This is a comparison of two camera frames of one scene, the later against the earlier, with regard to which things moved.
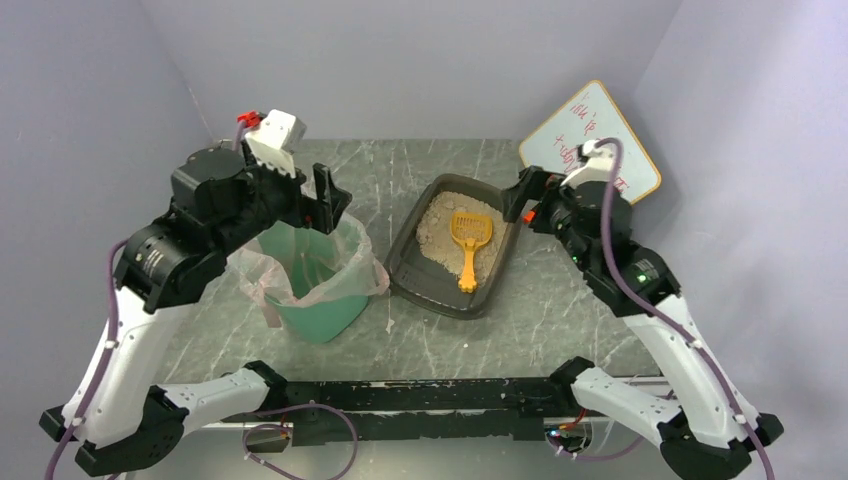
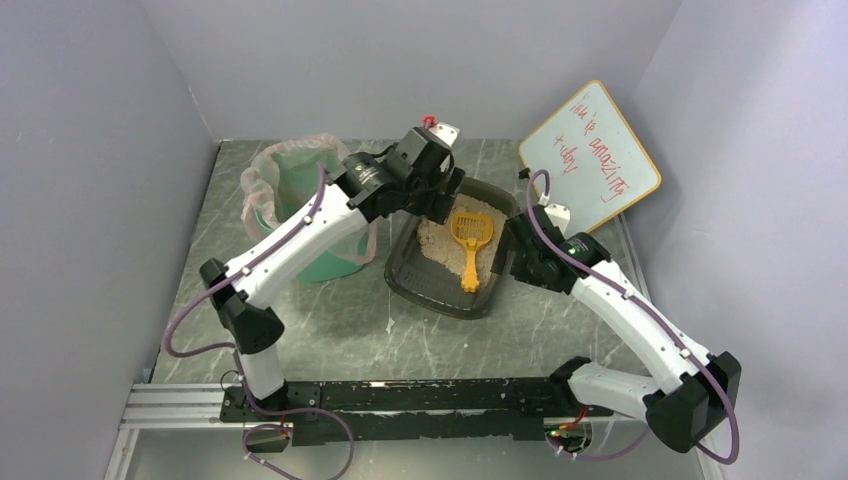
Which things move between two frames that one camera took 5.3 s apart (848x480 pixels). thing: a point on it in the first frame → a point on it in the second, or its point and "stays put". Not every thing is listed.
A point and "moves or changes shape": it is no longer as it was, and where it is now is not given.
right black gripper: [535, 196] → [515, 241]
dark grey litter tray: [412, 275] stays put
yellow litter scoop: [470, 229] stays put
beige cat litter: [439, 246] stays put
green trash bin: [316, 281] moves or changes shape
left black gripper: [308, 201] → [444, 183]
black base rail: [514, 409] stays put
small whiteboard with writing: [592, 115] stays put
